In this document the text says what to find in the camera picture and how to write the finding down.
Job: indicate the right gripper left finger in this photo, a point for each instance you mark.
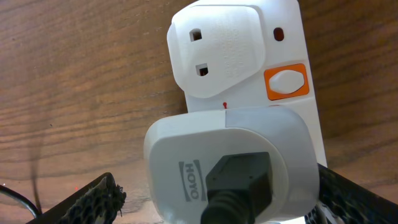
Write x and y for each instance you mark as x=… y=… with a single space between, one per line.
x=98 y=202

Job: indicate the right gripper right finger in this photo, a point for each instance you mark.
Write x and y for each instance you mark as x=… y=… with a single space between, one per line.
x=342 y=201

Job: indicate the white USB charger adapter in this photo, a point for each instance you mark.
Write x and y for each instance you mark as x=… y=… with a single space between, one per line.
x=247 y=165

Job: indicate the white power strip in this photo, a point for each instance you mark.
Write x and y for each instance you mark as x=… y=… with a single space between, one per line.
x=240 y=54

